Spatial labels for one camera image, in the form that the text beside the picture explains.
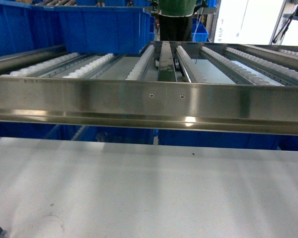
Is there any stainless steel roller shelf rack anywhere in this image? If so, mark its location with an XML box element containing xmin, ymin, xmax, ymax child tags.
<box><xmin>0</xmin><ymin>42</ymin><xmax>298</xmax><ymax>135</ymax></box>

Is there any large blue bin on rack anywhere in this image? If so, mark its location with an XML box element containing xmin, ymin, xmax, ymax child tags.
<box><xmin>0</xmin><ymin>0</ymin><xmax>152</xmax><ymax>57</ymax></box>

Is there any person in green shirt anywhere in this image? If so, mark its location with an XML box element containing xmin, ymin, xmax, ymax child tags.
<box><xmin>158</xmin><ymin>0</ymin><xmax>196</xmax><ymax>42</ymax></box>

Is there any blue bin under shelf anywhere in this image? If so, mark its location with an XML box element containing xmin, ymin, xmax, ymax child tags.
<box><xmin>158</xmin><ymin>129</ymin><xmax>298</xmax><ymax>151</ymax></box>
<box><xmin>0</xmin><ymin>121</ymin><xmax>157</xmax><ymax>145</ymax></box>

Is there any blue bin under shelf left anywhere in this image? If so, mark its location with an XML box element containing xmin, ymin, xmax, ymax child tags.
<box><xmin>0</xmin><ymin>121</ymin><xmax>157</xmax><ymax>145</ymax></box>

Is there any small blue background bin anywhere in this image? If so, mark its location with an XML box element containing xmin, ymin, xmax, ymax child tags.
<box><xmin>192</xmin><ymin>18</ymin><xmax>209</xmax><ymax>42</ymax></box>

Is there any blue bin under shelf right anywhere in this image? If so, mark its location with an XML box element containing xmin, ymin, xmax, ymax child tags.
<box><xmin>158</xmin><ymin>129</ymin><xmax>298</xmax><ymax>151</ymax></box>

